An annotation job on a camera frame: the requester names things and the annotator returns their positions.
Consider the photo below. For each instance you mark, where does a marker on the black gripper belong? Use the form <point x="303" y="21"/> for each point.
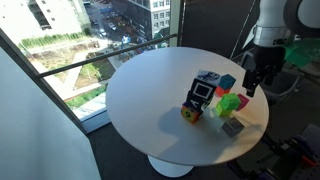
<point x="268" y="62"/>

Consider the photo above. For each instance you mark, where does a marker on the bright green block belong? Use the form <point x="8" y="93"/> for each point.
<point x="230" y="101"/>

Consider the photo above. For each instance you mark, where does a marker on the yellow-green block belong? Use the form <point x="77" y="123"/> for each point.
<point x="220" y="111"/>

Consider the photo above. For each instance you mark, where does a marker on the grey block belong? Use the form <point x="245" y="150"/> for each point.
<point x="232" y="127"/>

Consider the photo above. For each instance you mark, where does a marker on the magenta block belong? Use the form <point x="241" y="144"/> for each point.
<point x="243" y="102"/>

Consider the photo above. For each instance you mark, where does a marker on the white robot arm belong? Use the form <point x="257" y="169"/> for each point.
<point x="278" y="22"/>

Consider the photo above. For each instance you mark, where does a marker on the teal blue block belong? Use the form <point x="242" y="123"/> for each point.
<point x="227" y="81"/>

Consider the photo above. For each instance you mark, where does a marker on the orange block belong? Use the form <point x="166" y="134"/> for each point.
<point x="219" y="92"/>

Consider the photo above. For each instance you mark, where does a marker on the grey office chair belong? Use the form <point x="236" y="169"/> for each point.
<point x="284" y="84"/>

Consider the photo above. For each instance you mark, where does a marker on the black checkered middle cube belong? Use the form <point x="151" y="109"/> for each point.
<point x="200" y="95"/>

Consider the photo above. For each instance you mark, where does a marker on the orange red bottom cube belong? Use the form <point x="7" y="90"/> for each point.
<point x="191" y="115"/>

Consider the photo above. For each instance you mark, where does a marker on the black equipment with orange clamp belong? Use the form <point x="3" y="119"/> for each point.
<point x="294" y="158"/>

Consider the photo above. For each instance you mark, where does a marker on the grey window handrail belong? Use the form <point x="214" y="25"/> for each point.
<point x="101" y="57"/>

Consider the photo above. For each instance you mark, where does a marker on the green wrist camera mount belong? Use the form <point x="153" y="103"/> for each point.
<point x="302" y="52"/>

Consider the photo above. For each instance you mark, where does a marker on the white round table pedestal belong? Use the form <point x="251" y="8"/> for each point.
<point x="169" y="169"/>

